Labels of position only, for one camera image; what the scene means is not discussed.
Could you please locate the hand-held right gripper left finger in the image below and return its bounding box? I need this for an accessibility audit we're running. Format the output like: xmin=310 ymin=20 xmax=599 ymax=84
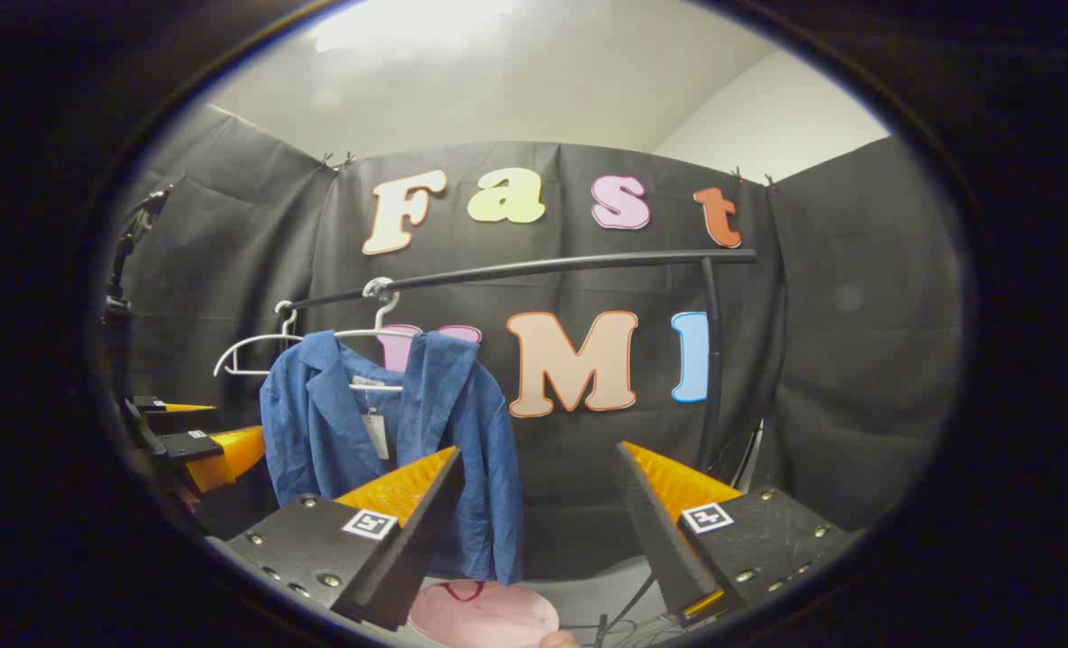
xmin=226 ymin=445 xmax=465 ymax=633

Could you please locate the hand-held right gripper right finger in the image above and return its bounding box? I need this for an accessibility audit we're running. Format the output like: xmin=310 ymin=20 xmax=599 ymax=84
xmin=613 ymin=440 xmax=863 ymax=628

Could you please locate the blue jacket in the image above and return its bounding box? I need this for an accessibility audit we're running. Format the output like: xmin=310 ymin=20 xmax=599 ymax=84
xmin=259 ymin=330 xmax=524 ymax=586

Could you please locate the white clothes hanger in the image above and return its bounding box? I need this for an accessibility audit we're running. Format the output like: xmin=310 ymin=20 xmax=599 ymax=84
xmin=334 ymin=276 xmax=426 ymax=393
xmin=213 ymin=300 xmax=306 ymax=379

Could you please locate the black clothes rack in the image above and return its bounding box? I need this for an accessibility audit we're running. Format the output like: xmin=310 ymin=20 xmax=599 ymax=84
xmin=289 ymin=248 xmax=759 ymax=476

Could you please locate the black cable bundle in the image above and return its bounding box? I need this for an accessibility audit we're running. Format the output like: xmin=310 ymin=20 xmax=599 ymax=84
xmin=562 ymin=571 xmax=671 ymax=648

